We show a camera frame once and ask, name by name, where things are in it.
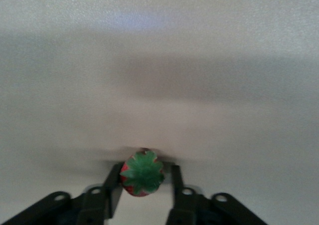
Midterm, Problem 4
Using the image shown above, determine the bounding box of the red strawberry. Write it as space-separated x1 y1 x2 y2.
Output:
119 147 165 198

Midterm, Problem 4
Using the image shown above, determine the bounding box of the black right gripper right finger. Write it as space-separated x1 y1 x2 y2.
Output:
165 164 269 225

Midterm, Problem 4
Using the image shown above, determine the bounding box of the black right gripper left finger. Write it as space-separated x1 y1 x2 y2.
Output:
0 164 123 225

